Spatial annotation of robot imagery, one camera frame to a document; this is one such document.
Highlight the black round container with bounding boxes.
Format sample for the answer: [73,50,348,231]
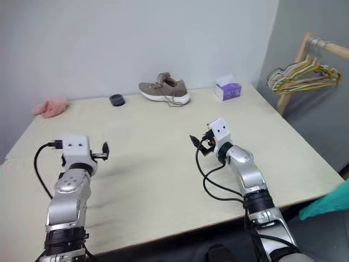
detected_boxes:
[109,93,126,107]

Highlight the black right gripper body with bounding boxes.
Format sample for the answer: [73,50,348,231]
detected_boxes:
[201,130,216,150]

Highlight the bunch of wire hangers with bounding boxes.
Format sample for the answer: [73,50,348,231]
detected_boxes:
[268,38,341,96]

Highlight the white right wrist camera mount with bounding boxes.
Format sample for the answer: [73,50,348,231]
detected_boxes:
[207,118,232,156]

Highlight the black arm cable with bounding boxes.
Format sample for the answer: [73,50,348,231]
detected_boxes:
[33,139,64,200]
[195,148,246,204]

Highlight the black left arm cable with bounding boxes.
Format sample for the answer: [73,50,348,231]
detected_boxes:
[33,139,64,200]

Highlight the purple and white tissue box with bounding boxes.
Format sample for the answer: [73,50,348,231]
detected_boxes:
[214,74,243,102]

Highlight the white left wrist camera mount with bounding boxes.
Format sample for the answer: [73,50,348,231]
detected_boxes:
[60,134,98,170]

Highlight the wooden clothes rack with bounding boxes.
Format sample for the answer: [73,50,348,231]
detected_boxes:
[276,32,349,115]

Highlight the taupe sneaker with white sole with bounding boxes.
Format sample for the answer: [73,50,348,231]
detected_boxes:
[138,72,191,108]

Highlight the white wire hanger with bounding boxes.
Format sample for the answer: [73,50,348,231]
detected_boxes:
[266,38,339,88]

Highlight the yellow wire hanger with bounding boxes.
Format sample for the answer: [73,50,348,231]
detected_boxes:
[276,38,343,96]

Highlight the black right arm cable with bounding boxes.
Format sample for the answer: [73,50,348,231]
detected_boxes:
[195,148,246,204]

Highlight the green shorts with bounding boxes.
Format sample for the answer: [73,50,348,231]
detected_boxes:
[299,177,349,221]

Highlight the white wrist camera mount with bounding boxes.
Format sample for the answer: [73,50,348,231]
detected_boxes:
[60,134,98,170]
[207,118,232,156]

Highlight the pink fluffy slipper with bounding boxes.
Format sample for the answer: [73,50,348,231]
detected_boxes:
[32,96,70,119]

